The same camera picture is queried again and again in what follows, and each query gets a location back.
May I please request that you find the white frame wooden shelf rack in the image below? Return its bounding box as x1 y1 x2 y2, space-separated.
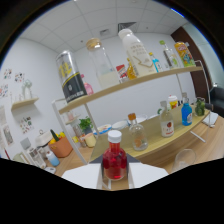
51 59 213 165

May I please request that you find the light blue plastic bottle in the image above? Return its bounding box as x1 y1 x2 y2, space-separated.
45 150 61 168

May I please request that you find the clear bottle red label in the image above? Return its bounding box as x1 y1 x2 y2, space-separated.
159 100 175 138

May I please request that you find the small pink bottle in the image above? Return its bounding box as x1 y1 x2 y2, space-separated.
80 73 95 97

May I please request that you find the large white milk bottle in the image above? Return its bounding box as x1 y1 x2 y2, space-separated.
117 28 158 78

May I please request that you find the bottle with green limes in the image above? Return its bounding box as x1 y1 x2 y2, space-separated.
194 96 206 117

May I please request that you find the blue bottle orange cap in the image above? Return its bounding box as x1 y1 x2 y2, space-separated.
149 51 164 73

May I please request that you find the black chair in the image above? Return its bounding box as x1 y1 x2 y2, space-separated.
209 86 224 118

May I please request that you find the brown door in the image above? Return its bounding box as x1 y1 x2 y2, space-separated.
171 26 214 101

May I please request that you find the white bowl red rim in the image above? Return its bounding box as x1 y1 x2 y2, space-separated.
128 114 148 125

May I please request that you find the wooden wall shelf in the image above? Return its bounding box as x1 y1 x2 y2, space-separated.
10 97 40 111

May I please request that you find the small green potted plant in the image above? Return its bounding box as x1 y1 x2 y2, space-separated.
78 116 94 135

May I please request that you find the red liquid bottle white cap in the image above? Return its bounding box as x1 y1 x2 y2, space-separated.
101 129 128 181

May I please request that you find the red wall poster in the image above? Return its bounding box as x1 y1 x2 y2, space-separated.
115 64 129 83

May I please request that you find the clear bottle orange cap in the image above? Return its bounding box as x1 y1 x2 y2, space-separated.
127 112 149 152

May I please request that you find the blue bottle silver cap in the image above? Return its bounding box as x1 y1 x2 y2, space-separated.
180 97 193 127

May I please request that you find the orange storage basket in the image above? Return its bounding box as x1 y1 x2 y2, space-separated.
48 129 74 158

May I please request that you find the white paper notebook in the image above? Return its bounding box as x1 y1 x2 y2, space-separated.
201 111 219 128

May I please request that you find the blue rimmed bowl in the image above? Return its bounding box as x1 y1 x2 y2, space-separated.
94 123 113 135

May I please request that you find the clear bottle green cap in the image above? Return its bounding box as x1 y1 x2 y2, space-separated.
159 40 181 70

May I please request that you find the clear glass with ice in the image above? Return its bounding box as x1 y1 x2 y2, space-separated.
171 148 197 174

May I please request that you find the large black silver can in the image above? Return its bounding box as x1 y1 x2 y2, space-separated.
55 49 88 104

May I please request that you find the large clear cork-lid bottle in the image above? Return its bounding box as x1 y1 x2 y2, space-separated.
86 37 121 90

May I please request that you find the white cup red lid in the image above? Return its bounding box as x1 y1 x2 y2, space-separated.
167 94 179 110

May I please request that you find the small amber bottle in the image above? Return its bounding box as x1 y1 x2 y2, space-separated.
126 58 138 81

